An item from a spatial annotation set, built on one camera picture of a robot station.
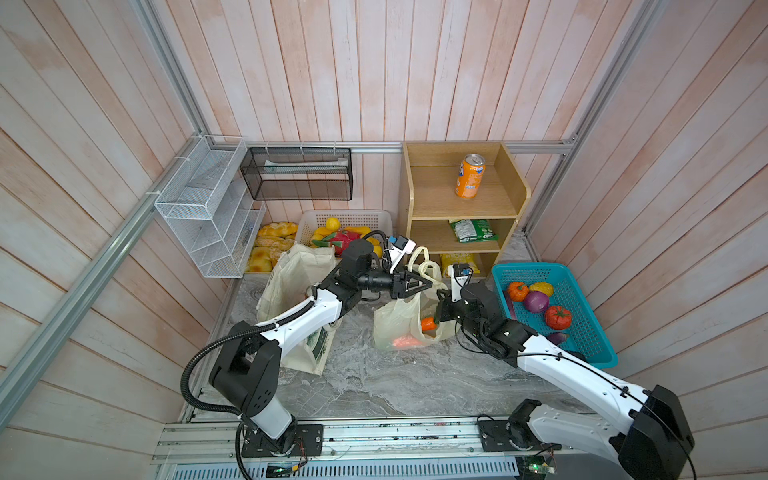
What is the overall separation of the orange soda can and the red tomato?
46 centimetres

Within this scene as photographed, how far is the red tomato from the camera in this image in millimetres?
901

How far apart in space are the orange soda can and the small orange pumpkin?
0.37 m

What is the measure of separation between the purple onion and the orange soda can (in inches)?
16.2

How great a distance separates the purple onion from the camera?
0.95m

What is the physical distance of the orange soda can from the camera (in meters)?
0.79

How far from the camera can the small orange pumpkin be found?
38.3 inches

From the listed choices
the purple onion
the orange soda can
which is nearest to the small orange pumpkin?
the purple onion

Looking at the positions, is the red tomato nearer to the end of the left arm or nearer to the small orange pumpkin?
the small orange pumpkin
